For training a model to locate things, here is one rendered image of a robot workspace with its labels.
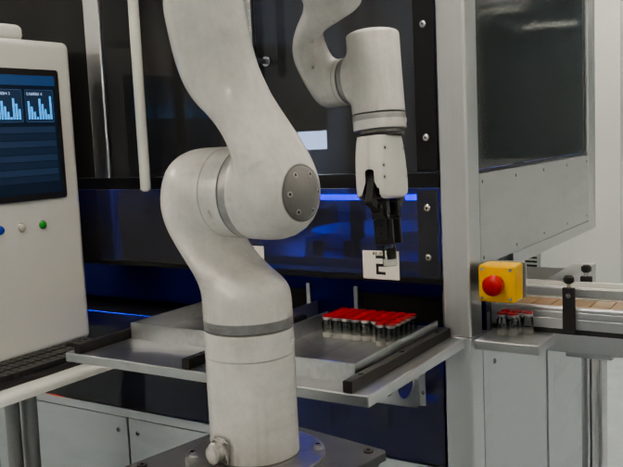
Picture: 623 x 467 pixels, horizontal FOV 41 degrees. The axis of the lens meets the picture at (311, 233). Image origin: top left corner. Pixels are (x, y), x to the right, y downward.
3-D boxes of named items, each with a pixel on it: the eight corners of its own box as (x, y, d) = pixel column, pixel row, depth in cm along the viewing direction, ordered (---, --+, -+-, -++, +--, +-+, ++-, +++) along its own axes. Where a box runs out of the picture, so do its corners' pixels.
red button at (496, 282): (488, 293, 162) (487, 272, 161) (507, 294, 160) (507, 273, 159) (480, 296, 158) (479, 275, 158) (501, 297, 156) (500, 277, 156)
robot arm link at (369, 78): (336, 117, 131) (388, 108, 125) (330, 32, 130) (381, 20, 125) (364, 119, 138) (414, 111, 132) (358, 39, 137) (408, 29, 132)
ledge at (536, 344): (498, 333, 176) (498, 324, 176) (559, 338, 169) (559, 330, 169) (474, 348, 164) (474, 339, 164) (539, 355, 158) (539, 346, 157)
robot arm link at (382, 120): (368, 119, 137) (369, 137, 137) (342, 116, 130) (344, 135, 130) (414, 112, 133) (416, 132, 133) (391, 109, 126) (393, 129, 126)
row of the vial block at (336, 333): (325, 334, 173) (324, 313, 172) (404, 343, 163) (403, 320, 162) (320, 337, 171) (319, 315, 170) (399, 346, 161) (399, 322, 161)
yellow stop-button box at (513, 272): (491, 294, 168) (490, 258, 167) (527, 296, 164) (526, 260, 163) (477, 301, 162) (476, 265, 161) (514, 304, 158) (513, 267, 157)
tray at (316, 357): (327, 326, 181) (326, 310, 180) (438, 337, 167) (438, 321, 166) (231, 367, 152) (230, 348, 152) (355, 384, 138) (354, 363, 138)
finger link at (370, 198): (373, 157, 130) (385, 183, 133) (358, 188, 125) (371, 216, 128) (379, 156, 129) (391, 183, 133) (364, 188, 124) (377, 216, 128)
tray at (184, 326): (229, 307, 207) (228, 293, 206) (318, 315, 193) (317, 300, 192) (131, 338, 178) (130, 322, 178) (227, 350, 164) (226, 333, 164)
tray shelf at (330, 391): (213, 313, 209) (213, 306, 209) (478, 338, 172) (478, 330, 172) (65, 360, 169) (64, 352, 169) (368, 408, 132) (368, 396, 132)
